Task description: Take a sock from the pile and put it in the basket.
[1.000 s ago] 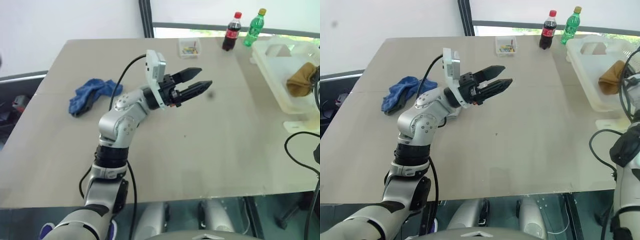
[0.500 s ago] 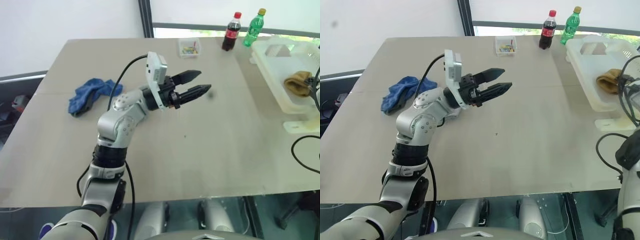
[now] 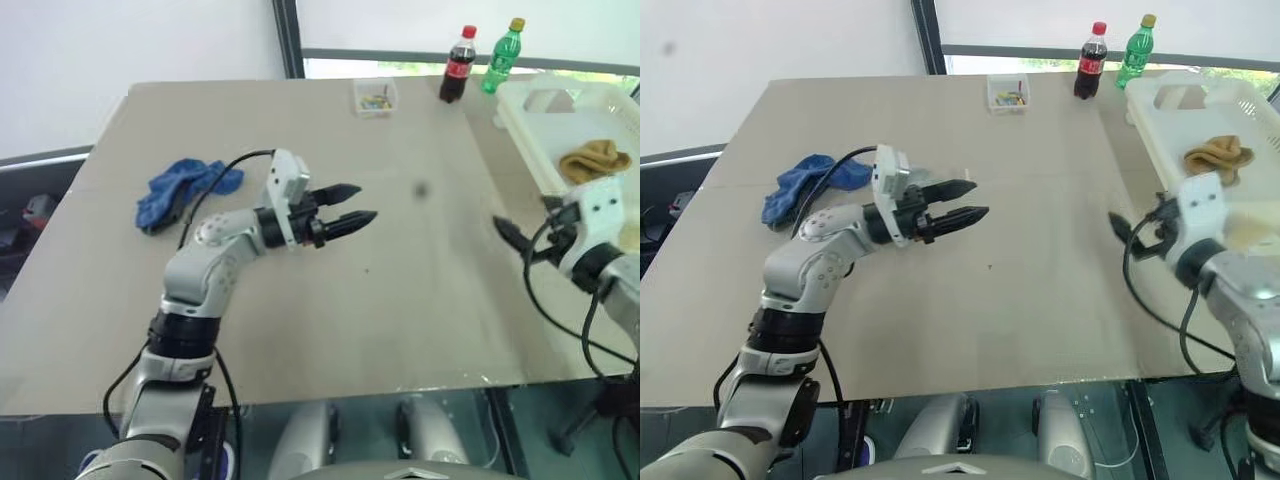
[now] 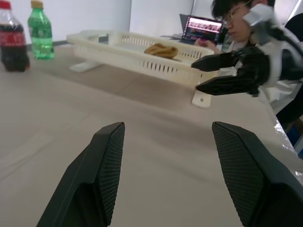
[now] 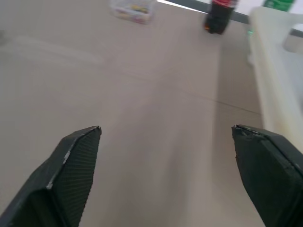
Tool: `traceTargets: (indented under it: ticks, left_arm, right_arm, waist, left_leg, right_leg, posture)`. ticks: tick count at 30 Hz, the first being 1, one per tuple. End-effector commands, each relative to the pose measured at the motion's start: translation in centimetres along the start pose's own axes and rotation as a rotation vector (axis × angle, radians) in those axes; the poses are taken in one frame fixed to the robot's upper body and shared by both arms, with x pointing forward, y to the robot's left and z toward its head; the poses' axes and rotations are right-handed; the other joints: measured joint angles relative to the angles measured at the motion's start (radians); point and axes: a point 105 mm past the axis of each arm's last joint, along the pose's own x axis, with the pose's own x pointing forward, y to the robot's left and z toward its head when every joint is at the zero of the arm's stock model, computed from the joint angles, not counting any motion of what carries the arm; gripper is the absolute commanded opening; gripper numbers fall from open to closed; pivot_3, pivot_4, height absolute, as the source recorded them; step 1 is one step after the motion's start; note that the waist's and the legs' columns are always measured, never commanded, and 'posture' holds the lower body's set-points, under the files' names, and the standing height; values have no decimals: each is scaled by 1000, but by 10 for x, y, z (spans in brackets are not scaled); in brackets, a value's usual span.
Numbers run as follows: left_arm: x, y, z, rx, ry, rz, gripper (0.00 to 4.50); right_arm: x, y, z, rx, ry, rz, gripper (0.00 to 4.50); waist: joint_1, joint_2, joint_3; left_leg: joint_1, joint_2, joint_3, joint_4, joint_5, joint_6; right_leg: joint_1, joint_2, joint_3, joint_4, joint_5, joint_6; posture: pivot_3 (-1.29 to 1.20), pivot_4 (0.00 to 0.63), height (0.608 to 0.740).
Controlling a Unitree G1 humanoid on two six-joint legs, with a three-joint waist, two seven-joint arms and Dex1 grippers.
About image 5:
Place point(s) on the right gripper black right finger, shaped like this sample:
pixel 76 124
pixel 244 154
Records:
pixel 270 175

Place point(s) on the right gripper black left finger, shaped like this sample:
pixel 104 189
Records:
pixel 59 184

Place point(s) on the white plastic basket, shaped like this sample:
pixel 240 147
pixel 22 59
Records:
pixel 277 82

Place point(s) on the small clear plastic box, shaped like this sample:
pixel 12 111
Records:
pixel 113 7

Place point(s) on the green bottle with yellow cap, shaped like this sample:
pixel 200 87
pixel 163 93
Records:
pixel 279 4

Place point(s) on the colourful small clips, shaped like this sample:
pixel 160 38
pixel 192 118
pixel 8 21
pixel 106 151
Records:
pixel 135 10

